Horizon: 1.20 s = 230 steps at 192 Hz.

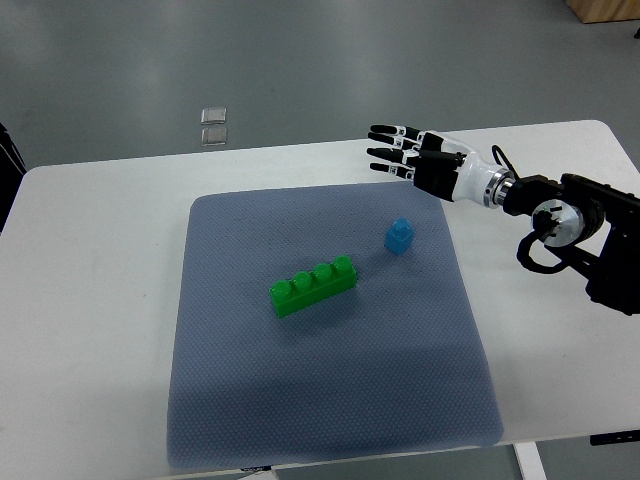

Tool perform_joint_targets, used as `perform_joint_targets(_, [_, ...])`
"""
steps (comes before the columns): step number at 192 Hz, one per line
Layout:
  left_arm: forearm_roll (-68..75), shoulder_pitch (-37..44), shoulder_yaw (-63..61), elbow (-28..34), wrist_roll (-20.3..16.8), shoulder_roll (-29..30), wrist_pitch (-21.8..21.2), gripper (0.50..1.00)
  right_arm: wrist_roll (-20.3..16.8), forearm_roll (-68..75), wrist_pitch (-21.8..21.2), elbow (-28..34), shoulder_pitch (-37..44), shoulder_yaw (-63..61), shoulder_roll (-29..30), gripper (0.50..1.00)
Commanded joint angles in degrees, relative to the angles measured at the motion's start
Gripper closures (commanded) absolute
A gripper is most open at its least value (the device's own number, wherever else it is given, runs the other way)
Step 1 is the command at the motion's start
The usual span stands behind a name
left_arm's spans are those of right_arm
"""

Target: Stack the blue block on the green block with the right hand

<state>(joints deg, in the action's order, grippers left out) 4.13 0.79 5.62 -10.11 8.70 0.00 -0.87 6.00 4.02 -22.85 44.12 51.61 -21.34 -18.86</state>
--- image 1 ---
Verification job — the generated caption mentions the white table leg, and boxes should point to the white table leg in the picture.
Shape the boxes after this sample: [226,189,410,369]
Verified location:
[513,442,547,480]

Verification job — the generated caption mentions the upper metal floor plate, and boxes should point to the upper metal floor plate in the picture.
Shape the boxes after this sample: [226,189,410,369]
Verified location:
[200,107,227,125]

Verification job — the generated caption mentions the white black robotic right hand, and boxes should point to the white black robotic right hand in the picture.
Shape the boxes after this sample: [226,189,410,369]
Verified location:
[367,125,515,208]

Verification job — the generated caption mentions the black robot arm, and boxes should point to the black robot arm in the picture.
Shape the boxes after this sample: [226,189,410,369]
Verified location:
[496,173,639,316]

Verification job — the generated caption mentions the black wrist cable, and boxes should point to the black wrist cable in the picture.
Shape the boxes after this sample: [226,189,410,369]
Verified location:
[491,144,521,182]

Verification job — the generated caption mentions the blue-grey mesh mat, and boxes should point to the blue-grey mesh mat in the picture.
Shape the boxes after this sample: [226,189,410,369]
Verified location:
[167,182,503,470]

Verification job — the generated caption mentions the black object at left edge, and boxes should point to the black object at left edge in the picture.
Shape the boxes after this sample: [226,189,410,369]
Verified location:
[0,125,27,229]

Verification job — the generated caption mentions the long green block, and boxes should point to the long green block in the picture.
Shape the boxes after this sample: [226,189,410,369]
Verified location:
[269,255,357,318]

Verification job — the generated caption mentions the wooden box corner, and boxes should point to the wooden box corner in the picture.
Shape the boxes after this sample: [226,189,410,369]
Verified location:
[565,0,639,24]

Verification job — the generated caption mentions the black table control panel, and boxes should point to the black table control panel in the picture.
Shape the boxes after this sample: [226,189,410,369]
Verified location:
[589,430,640,446]

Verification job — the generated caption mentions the small blue block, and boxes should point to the small blue block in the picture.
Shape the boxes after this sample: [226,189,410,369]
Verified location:
[384,218,415,256]

